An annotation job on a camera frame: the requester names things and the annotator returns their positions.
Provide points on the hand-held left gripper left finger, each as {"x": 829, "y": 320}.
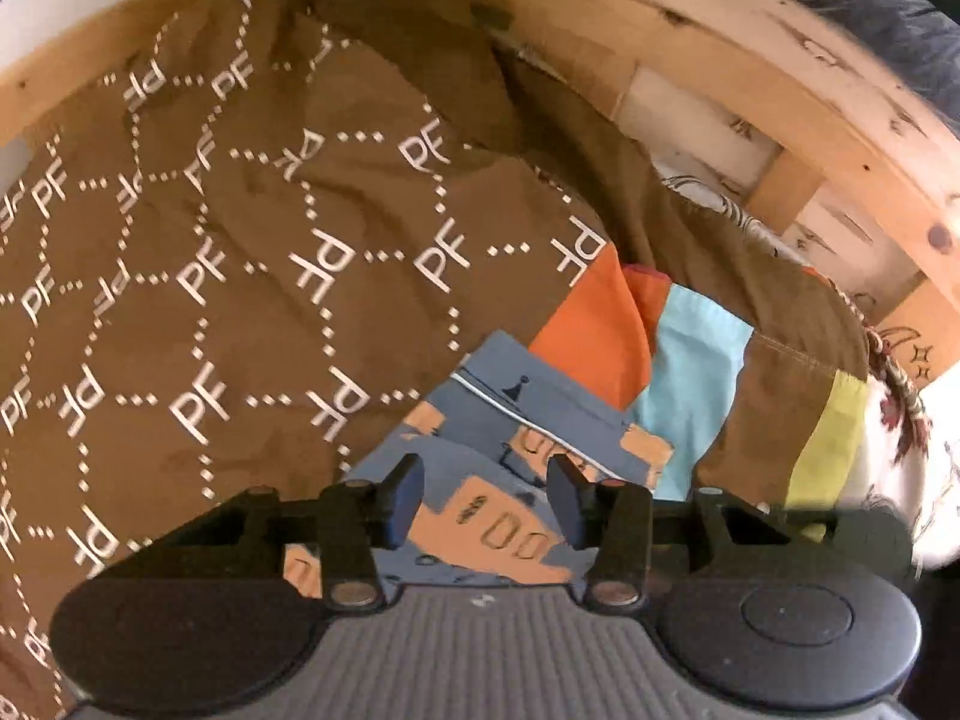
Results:
{"x": 405, "y": 501}

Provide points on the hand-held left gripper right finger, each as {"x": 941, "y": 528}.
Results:
{"x": 564, "y": 504}

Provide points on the blue pants with orange print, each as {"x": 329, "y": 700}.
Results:
{"x": 480, "y": 420}

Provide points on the colour-block patchwork blanket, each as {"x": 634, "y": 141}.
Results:
{"x": 697, "y": 375}

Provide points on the brown blanket with white lettering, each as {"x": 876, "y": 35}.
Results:
{"x": 225, "y": 202}

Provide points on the white printed sheet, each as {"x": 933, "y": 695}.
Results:
{"x": 930, "y": 457}

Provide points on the dark furry cloth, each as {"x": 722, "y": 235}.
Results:
{"x": 892, "y": 15}

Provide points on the wooden bed frame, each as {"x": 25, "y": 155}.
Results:
{"x": 750, "y": 37}

